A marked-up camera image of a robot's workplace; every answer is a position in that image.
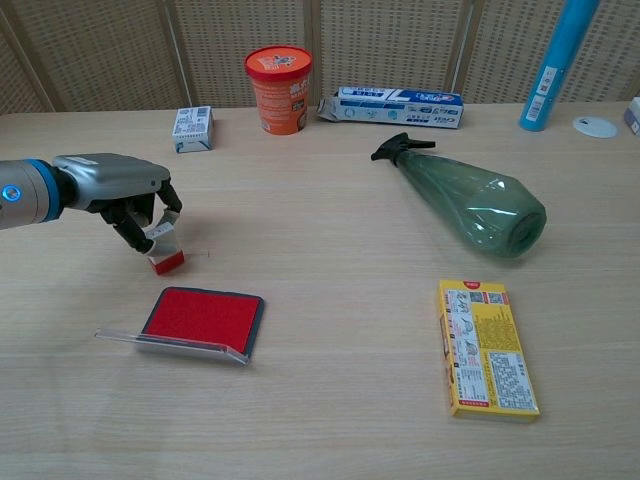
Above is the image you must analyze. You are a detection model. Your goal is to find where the blue white toothpaste box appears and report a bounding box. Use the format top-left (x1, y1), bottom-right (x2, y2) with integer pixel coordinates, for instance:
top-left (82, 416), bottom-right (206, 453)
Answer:
top-left (316, 86), bottom-right (465, 130)

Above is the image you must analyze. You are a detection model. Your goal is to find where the orange instant noodle cup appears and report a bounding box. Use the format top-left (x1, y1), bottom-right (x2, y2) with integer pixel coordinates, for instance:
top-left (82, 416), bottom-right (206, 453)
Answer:
top-left (243, 45), bottom-right (314, 136)

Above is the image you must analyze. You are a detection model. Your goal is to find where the yellow printed flat box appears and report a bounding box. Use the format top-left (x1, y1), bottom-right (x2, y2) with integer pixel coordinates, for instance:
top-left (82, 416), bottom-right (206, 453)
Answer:
top-left (438, 279), bottom-right (541, 420)

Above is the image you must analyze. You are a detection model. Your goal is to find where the white box at table edge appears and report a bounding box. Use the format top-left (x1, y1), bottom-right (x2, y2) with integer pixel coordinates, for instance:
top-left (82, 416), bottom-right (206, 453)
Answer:
top-left (622, 96), bottom-right (640, 136)

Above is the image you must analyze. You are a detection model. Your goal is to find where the wooden perforated folding screen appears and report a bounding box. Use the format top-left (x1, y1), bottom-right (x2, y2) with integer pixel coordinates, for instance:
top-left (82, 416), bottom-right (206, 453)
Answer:
top-left (0, 0), bottom-right (640, 116)

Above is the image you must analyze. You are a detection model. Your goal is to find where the small white blue carton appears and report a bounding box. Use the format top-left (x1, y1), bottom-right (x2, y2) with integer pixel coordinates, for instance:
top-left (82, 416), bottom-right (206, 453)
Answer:
top-left (171, 105), bottom-right (216, 153)

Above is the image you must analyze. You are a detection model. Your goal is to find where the green spray bottle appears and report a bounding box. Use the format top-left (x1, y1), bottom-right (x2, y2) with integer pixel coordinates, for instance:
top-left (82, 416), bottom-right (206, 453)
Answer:
top-left (370, 131), bottom-right (548, 260)

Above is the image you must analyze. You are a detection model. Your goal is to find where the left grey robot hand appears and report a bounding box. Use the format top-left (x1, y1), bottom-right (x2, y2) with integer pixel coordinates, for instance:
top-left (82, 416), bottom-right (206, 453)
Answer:
top-left (51, 153), bottom-right (185, 255)

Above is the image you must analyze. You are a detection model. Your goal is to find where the red ink pad with lid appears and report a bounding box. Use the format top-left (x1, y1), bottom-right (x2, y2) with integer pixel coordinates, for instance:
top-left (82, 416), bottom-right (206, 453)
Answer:
top-left (94, 286), bottom-right (265, 368)

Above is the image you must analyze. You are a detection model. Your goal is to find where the white and red stamp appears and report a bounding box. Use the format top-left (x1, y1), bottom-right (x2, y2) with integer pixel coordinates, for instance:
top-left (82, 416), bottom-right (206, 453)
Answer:
top-left (143, 209), bottom-right (186, 276)

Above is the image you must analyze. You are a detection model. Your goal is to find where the blue paper roll tube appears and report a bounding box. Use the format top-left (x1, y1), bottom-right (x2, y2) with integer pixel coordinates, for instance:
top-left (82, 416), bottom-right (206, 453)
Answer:
top-left (518, 0), bottom-right (602, 133)

